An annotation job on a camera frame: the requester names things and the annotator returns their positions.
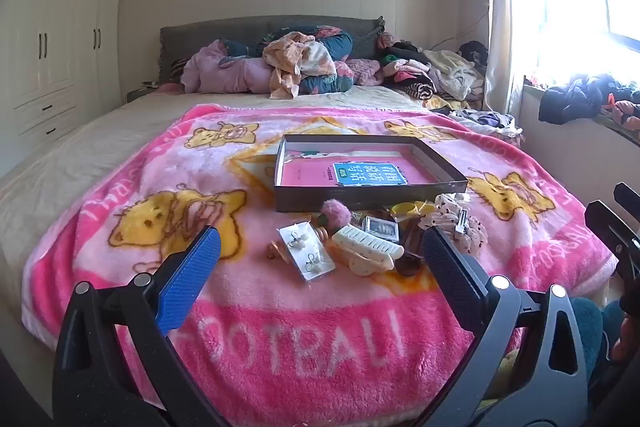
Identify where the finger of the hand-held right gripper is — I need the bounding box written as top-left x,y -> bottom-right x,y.
584,199 -> 640,293
612,182 -> 640,220

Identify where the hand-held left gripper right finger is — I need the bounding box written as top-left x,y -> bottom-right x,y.
422,227 -> 588,427

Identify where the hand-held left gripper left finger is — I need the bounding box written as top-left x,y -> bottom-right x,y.
52,226 -> 236,427

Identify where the dotted mesh bow hair clip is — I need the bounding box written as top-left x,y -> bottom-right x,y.
417,193 -> 473,234

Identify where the yellow rings packet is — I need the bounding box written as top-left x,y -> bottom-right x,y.
390,201 -> 436,221

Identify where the cream hair claw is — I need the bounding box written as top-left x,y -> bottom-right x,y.
332,227 -> 405,277

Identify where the shallow cardboard box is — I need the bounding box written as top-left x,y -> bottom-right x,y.
272,134 -> 469,212

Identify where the dark brown hair clip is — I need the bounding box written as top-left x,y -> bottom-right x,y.
395,227 -> 432,278

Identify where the small silver square box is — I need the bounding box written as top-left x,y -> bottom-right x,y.
361,215 -> 401,244

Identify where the window sill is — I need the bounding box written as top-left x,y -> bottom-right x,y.
520,77 -> 640,168

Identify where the dark teal cloth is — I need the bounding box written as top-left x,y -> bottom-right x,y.
569,297 -> 640,408

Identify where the dark jacket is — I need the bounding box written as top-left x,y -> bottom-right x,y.
539,74 -> 640,126

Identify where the pearl earring card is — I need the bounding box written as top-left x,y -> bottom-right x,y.
277,223 -> 337,282

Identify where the pink bear printed blanket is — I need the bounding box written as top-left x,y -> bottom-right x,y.
20,104 -> 618,427

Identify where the pink book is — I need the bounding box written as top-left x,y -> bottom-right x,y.
277,147 -> 442,188

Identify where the dark bedside table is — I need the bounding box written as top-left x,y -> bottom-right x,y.
126,82 -> 162,104

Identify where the pile of folded clothes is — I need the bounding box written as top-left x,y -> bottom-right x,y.
376,32 -> 490,104

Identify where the pink padded jacket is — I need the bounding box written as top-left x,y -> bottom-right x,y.
180,39 -> 273,95

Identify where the mauve fleece garment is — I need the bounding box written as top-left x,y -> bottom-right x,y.
335,59 -> 385,88

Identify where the cream curtain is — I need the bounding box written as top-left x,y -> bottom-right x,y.
477,0 -> 527,118

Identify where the peach printed cloth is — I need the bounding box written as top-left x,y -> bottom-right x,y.
262,32 -> 338,100

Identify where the grey upholstered headboard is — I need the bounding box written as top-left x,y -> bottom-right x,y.
159,16 -> 386,82

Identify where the cream built-in wardrobe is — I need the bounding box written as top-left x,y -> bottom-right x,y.
0,0 -> 131,168

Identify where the pink pompom hair tie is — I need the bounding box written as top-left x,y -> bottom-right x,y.
320,199 -> 354,228

